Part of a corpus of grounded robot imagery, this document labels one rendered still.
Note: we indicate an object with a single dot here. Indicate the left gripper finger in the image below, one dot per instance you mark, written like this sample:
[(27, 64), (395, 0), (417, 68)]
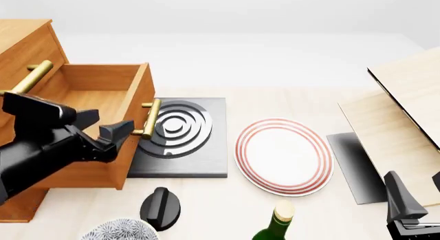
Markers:
[(87, 118), (118, 133)]

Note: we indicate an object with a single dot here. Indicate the round black stove knob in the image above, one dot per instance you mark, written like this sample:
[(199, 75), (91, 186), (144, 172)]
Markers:
[(159, 209)]

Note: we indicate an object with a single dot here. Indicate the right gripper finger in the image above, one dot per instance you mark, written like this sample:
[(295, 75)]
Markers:
[(437, 182), (402, 201)]

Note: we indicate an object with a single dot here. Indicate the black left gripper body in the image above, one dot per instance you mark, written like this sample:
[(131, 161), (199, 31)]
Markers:
[(94, 151)]

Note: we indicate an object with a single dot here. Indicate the wooden cabinet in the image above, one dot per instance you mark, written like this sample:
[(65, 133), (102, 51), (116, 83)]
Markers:
[(19, 31)]

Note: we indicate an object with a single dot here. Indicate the patterned grey white bowl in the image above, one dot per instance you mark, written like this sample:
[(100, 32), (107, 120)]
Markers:
[(120, 231)]

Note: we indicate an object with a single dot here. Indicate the green bottle with cork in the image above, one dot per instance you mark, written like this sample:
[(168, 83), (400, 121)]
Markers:
[(273, 229)]

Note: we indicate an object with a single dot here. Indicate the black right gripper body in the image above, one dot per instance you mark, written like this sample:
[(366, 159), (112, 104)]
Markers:
[(416, 231)]

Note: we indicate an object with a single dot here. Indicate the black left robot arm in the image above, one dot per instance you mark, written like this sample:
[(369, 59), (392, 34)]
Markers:
[(27, 160)]

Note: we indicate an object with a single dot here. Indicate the pale wood box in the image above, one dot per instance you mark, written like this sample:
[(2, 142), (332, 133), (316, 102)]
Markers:
[(395, 126)]

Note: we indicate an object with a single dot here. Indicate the flat black stove plate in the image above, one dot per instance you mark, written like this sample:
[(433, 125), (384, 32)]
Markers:
[(192, 157)]

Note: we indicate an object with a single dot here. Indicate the white plate with red rings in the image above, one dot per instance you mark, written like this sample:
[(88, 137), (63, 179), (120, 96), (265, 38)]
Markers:
[(283, 157)]

